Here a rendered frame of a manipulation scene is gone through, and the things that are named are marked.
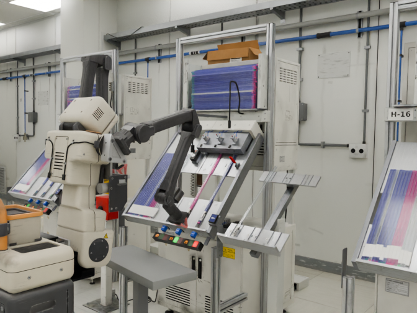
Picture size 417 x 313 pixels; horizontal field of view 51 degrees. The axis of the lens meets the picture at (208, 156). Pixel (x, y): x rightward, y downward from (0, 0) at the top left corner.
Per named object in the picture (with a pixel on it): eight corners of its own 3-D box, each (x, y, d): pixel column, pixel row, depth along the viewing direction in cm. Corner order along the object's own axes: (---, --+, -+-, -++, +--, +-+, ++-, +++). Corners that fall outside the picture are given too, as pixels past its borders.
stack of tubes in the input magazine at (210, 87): (254, 108, 260) (255, 63, 259) (190, 110, 292) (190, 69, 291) (265, 109, 270) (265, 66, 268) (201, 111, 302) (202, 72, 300)
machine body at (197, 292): (241, 344, 254) (242, 240, 251) (156, 312, 298) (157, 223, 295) (293, 311, 305) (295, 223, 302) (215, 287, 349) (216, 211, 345)
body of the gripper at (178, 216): (175, 212, 226) (167, 203, 221) (189, 213, 219) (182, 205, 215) (169, 222, 223) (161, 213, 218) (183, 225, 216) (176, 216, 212)
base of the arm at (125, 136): (100, 138, 180) (119, 138, 173) (113, 127, 185) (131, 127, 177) (111, 154, 185) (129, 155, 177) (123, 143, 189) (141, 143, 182)
